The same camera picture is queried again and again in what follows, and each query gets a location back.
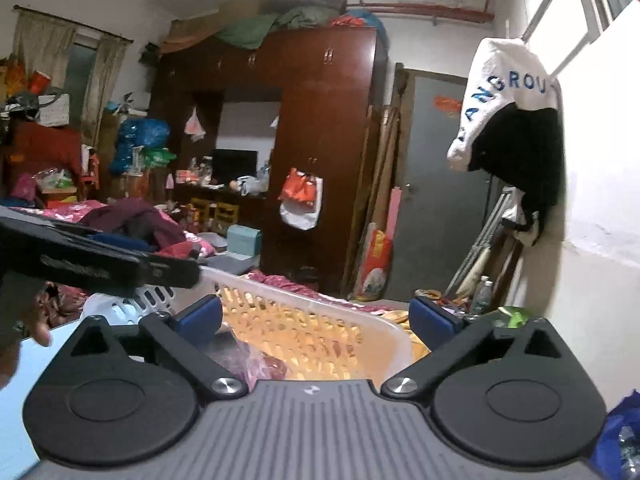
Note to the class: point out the white lettered hoodie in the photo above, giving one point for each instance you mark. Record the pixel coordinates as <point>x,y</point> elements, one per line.
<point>495,85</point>

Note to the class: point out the white plastic lattice basket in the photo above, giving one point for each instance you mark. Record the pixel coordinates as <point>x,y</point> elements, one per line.
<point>320,320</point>

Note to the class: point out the blue tote bag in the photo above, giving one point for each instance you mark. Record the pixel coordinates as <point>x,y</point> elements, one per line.
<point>620,440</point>

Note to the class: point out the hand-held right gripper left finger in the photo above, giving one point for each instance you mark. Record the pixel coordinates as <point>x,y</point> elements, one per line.
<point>201,321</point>

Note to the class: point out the person's left hand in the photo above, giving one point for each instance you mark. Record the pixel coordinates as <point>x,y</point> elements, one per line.
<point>42,322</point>

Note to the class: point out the yellow wooden stools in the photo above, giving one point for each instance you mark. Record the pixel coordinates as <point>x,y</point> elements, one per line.
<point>215,212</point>

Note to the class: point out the dark wooden wardrobe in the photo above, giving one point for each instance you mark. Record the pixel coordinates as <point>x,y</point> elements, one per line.
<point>320,135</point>

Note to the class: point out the green cloth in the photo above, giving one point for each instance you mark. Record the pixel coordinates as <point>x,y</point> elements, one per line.
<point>270,22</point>

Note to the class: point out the beige curtains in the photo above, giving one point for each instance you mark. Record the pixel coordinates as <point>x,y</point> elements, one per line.
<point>40,50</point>

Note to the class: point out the wooden planks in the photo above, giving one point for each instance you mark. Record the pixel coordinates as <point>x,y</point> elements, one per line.
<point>380,185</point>

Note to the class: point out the black hanging garment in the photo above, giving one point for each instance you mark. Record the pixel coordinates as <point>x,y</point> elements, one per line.
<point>525,170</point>

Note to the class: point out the grey door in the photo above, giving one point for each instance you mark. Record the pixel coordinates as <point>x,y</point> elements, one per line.
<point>435,200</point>

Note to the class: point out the red door label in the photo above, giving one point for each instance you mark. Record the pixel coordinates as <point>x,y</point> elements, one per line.
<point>447,105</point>

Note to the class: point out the metal crutches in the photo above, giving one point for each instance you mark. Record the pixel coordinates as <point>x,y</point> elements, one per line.
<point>480,245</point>

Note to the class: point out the purple packet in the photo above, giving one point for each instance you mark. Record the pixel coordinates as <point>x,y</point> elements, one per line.
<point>255,360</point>

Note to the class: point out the white plastic bag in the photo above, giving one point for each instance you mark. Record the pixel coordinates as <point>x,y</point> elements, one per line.
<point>302,215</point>

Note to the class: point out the black television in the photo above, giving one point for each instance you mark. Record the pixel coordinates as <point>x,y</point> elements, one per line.
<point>235,166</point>

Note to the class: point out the blue plastic sacks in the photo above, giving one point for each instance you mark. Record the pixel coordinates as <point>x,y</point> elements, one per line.
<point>137,142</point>

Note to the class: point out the pink hanging plastic bag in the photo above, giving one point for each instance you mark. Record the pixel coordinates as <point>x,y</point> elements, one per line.
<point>195,125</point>

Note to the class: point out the window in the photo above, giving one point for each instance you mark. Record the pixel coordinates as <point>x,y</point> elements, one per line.
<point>565,15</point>

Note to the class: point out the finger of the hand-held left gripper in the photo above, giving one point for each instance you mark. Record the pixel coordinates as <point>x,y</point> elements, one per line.
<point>167,271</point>

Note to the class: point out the green bag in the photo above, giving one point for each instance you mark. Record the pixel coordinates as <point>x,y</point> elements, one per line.
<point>512,316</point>

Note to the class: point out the orange plastic bag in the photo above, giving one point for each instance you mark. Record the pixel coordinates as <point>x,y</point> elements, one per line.
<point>296,185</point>

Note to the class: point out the orange printed sack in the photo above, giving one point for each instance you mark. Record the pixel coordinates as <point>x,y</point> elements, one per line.
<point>375,265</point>

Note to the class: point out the clear plastic bottle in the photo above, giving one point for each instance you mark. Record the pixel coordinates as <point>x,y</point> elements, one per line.
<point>481,297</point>

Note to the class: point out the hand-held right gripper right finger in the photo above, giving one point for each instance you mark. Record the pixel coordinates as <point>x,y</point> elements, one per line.
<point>432,324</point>

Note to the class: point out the teal box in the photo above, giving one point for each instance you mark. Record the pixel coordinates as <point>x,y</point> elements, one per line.
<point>244,240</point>

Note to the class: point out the pile of dark clothes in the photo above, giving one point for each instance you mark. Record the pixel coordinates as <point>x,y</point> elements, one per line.
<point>140,222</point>

